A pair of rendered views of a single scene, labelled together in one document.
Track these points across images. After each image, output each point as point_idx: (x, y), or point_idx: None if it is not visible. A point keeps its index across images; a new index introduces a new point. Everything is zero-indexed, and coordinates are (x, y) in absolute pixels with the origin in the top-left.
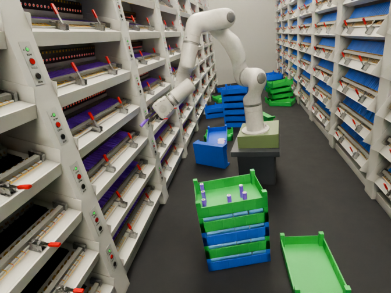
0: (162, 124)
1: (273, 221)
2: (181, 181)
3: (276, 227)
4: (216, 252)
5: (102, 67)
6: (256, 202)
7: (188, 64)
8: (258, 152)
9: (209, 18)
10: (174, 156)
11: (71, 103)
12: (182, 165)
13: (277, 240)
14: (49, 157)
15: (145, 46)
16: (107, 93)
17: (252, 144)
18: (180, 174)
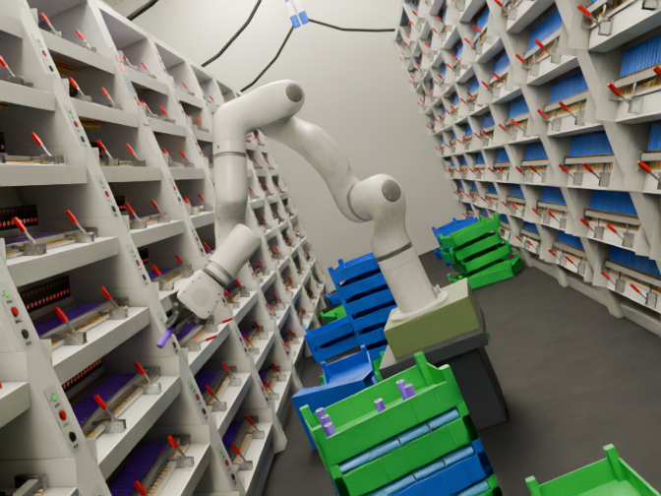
0: (206, 356)
1: (515, 481)
2: (284, 494)
3: (523, 487)
4: None
5: (62, 234)
6: (437, 397)
7: (233, 194)
8: (438, 349)
9: (255, 104)
10: (254, 441)
11: (26, 282)
12: (281, 465)
13: None
14: (4, 376)
15: (133, 205)
16: (74, 299)
17: (422, 338)
18: (279, 482)
